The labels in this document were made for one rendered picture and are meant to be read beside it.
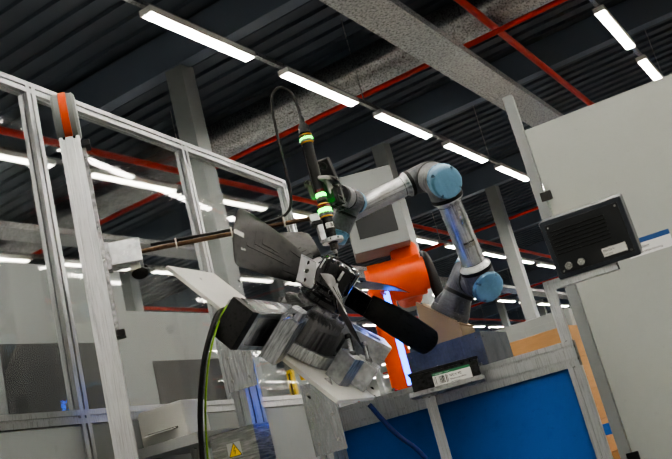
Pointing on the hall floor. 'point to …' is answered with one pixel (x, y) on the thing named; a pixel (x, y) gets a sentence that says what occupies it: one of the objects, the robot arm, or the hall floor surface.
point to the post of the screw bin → (438, 428)
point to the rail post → (590, 412)
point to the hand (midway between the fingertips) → (312, 179)
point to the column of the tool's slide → (98, 301)
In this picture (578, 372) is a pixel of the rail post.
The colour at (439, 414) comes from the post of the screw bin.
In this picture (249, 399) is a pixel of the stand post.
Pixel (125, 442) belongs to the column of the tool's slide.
